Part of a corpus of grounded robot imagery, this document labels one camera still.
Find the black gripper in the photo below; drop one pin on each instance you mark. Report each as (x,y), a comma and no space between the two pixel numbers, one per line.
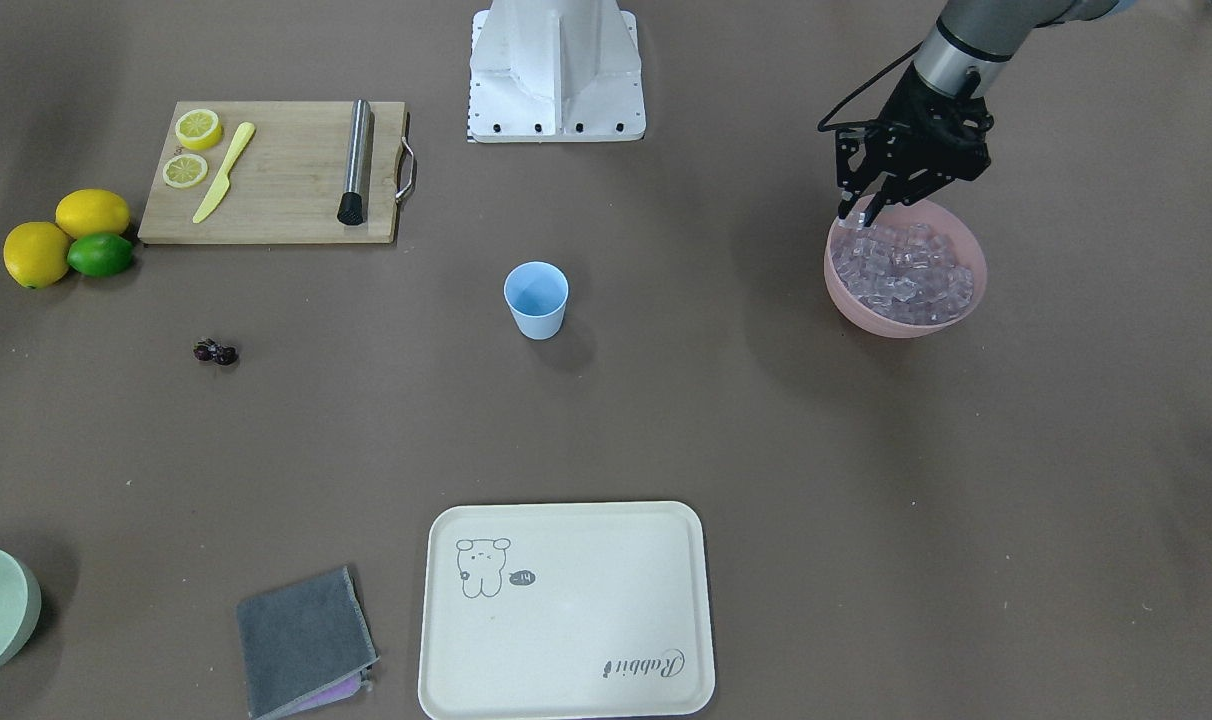
(912,108)

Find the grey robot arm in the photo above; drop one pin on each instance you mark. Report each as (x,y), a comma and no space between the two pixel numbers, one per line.
(981,35)

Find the pile of clear ice cubes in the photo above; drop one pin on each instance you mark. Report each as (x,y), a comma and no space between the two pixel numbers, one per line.
(910,274)

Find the light blue cup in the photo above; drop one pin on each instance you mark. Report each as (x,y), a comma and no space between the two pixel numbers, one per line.
(537,294)

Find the dark red cherries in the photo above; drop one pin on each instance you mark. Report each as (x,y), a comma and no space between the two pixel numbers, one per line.
(210,351)

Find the pink bowl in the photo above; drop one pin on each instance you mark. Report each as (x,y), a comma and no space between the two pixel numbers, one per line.
(928,212)

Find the steel muddler black tip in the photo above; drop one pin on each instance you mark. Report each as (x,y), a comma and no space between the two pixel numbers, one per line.
(353,205)

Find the cream rabbit tray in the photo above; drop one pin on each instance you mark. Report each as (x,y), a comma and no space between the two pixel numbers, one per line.
(566,610)

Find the wooden cutting board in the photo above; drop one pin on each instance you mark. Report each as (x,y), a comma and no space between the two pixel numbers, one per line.
(287,184)

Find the yellow plastic knife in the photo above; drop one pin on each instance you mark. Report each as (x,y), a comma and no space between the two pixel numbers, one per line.
(221,183)

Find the lemon half upper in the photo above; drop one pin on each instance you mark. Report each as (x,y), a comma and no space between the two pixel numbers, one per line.
(198,129)

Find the lemon half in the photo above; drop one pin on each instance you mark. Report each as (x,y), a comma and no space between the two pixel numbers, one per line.
(198,129)
(184,171)

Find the lemon half lower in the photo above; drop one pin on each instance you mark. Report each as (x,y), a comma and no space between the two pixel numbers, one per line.
(184,171)

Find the grey folded cloth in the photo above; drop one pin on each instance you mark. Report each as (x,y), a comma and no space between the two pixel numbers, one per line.
(304,645)

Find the green lime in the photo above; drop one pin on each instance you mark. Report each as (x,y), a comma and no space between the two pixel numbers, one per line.
(100,254)

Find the yellow lemon near board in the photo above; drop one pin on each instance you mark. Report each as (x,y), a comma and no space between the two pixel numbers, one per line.
(92,211)

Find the yellow lemon outer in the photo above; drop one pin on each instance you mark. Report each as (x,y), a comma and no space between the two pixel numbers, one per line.
(35,254)

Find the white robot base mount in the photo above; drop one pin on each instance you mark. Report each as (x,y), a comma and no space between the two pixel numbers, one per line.
(555,72)

